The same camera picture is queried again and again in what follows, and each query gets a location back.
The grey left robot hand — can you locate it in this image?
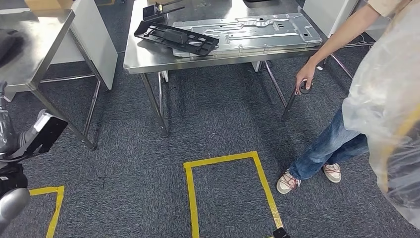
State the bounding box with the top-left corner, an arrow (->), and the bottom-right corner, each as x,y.
0,82 -> 47,155

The clear plastic bag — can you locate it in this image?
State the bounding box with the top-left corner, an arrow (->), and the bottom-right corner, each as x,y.
342,0 -> 420,231

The person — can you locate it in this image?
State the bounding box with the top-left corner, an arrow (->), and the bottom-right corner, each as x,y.
276,0 -> 415,195

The stainless steel workbench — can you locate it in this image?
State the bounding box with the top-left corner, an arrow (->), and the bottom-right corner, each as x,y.
122,0 -> 329,138

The black round handle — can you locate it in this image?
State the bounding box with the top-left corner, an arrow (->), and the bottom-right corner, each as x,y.
280,79 -> 314,122

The brown cardboard box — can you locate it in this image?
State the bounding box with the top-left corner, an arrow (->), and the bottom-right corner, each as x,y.
24,0 -> 75,11

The stamped grey metal panel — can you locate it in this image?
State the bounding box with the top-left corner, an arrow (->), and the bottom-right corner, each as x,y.
172,12 -> 323,59

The white desk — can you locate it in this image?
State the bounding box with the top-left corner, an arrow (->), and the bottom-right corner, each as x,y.
49,0 -> 119,91
301,0 -> 392,42

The black remote controller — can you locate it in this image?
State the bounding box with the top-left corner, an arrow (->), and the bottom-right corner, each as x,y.
142,0 -> 186,23

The black plastic panel part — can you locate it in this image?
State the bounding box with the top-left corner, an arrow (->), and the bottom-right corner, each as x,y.
133,20 -> 220,58

